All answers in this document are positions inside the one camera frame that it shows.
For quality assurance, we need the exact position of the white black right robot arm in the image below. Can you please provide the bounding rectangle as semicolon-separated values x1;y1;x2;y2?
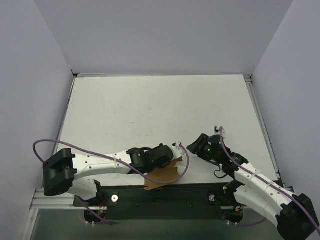
187;133;320;240

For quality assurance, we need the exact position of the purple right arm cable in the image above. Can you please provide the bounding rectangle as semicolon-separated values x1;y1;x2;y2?
219;126;320;233

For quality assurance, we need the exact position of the brown paper box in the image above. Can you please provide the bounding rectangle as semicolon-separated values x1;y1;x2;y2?
144;157;183;191

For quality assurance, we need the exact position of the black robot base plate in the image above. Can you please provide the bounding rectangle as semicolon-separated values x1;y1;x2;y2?
85;183;244;223

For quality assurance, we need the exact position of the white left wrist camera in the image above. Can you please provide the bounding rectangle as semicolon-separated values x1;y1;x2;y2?
170;141;185;160

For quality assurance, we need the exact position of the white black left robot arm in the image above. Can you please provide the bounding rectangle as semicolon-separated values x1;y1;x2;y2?
43;144;183;206

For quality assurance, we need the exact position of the aluminium table edge rail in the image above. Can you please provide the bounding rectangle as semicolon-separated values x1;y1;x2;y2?
243;74;295;193

